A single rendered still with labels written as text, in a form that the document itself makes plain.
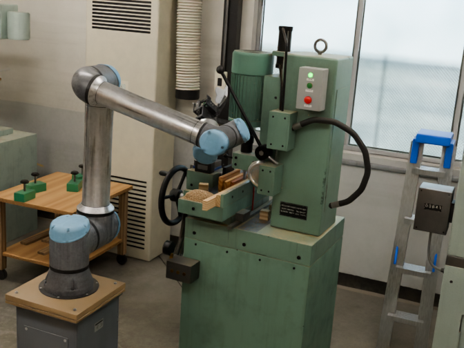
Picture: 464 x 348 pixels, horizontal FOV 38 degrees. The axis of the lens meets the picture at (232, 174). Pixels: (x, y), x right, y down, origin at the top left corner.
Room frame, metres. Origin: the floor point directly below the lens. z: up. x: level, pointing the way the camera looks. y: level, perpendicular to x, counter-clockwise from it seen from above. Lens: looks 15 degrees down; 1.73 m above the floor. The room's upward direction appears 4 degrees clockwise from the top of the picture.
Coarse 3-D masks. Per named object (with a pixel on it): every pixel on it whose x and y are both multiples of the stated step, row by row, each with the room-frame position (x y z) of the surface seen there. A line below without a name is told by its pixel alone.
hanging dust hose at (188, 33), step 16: (192, 0) 4.18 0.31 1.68; (192, 16) 4.17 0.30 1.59; (176, 32) 4.22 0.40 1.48; (192, 32) 4.18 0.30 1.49; (192, 48) 4.17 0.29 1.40; (192, 64) 4.17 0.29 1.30; (176, 80) 4.20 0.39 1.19; (192, 80) 4.17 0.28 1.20; (176, 96) 4.20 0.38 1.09; (192, 96) 4.17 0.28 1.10
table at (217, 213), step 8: (184, 192) 2.90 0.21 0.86; (216, 192) 2.79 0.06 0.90; (256, 192) 2.88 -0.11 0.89; (184, 200) 2.65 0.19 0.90; (240, 200) 2.73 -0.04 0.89; (248, 200) 2.80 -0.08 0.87; (256, 200) 2.88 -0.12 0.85; (184, 208) 2.65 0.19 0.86; (192, 208) 2.64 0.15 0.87; (200, 208) 2.62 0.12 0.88; (216, 208) 2.59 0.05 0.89; (224, 208) 2.59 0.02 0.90; (232, 208) 2.66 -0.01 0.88; (240, 208) 2.73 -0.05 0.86; (200, 216) 2.62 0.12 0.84; (208, 216) 2.61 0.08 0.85; (216, 216) 2.59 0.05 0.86; (224, 216) 2.60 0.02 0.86
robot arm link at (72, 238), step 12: (60, 216) 2.46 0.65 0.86; (72, 216) 2.47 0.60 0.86; (84, 216) 2.48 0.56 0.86; (60, 228) 2.36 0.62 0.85; (72, 228) 2.37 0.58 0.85; (84, 228) 2.39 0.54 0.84; (96, 228) 2.49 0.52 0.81; (60, 240) 2.35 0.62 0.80; (72, 240) 2.35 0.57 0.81; (84, 240) 2.39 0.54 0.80; (96, 240) 2.46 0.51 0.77; (60, 252) 2.35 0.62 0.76; (72, 252) 2.35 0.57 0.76; (84, 252) 2.39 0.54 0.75; (60, 264) 2.35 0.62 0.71; (72, 264) 2.35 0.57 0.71; (84, 264) 2.39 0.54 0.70
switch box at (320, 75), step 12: (300, 72) 2.58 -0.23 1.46; (312, 72) 2.56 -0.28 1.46; (324, 72) 2.55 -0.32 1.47; (300, 84) 2.58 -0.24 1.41; (324, 84) 2.56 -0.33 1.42; (300, 96) 2.58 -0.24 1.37; (312, 96) 2.56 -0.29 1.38; (324, 96) 2.58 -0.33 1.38; (300, 108) 2.58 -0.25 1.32; (312, 108) 2.56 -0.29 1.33; (324, 108) 2.59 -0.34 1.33
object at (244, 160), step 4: (236, 152) 2.85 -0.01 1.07; (240, 152) 2.86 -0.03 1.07; (252, 152) 2.87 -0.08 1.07; (236, 156) 2.84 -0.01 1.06; (240, 156) 2.83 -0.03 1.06; (244, 156) 2.82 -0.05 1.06; (248, 156) 2.81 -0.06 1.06; (252, 156) 2.81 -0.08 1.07; (232, 160) 2.85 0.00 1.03; (236, 160) 2.84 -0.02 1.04; (240, 160) 2.83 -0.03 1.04; (244, 160) 2.82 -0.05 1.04; (248, 160) 2.81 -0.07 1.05; (252, 160) 2.81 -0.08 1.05; (232, 164) 2.85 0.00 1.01; (236, 164) 2.83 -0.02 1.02; (240, 164) 2.83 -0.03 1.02; (244, 164) 2.82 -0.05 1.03; (248, 164) 2.81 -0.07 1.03; (240, 168) 2.83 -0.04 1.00; (244, 168) 2.82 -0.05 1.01
